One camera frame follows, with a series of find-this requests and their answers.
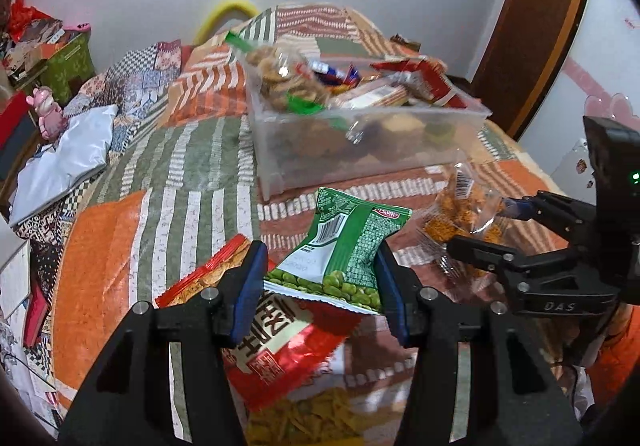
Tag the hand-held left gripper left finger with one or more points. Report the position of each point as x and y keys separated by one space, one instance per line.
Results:
x=247 y=296

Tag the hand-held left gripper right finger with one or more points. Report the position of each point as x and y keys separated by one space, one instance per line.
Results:
x=395 y=296

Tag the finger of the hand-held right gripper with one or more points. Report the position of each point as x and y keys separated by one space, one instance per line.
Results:
x=480 y=251
x=520 y=207

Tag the clear packet of orange snacks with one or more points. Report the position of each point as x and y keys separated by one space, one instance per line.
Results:
x=455 y=211

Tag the red snack bag white label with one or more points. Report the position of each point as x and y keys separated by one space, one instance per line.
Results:
x=280 y=356

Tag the green pea snack packet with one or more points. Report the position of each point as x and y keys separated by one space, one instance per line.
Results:
x=345 y=246

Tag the red snack bag cartoon print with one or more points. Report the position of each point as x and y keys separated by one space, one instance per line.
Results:
x=440 y=85

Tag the clear plastic storage container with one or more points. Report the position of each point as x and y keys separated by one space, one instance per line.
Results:
x=310 y=160

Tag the wafer biscuit pack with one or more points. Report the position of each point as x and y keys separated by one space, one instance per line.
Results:
x=370 y=95

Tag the zip bag of round cookies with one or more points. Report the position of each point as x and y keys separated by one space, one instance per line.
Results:
x=280 y=75

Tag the blue and white snack bag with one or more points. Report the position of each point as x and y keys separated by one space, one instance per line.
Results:
x=327 y=69

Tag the patchwork bed blanket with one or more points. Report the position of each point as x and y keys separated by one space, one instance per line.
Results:
x=165 y=206

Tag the yellow stick snack packet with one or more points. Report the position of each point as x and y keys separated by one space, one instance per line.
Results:
x=305 y=418

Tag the white sliding door pink hearts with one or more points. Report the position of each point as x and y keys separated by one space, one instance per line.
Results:
x=600 y=65

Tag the brown wooden door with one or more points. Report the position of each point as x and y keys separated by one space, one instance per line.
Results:
x=530 y=25

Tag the brown paper bag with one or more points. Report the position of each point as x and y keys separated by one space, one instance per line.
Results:
x=406 y=41

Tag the white cloth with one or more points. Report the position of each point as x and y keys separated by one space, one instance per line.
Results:
x=65 y=155

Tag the open notebook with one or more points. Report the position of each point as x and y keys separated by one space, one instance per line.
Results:
x=14 y=271

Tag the checkered quilt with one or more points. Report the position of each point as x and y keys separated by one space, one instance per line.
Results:
x=137 y=75

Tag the pink plush doll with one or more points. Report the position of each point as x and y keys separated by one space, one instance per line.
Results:
x=47 y=113

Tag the yellow foam arch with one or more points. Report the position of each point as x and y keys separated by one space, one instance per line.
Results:
x=225 y=15

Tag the red gift box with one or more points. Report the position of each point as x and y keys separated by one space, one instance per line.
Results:
x=12 y=123

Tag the green cardboard box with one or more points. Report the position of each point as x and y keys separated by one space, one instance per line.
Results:
x=65 y=60

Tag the pile of papers and boxes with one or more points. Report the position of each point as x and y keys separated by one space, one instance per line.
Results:
x=30 y=45

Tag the red plastic bag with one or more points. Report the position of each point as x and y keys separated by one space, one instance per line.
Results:
x=25 y=15

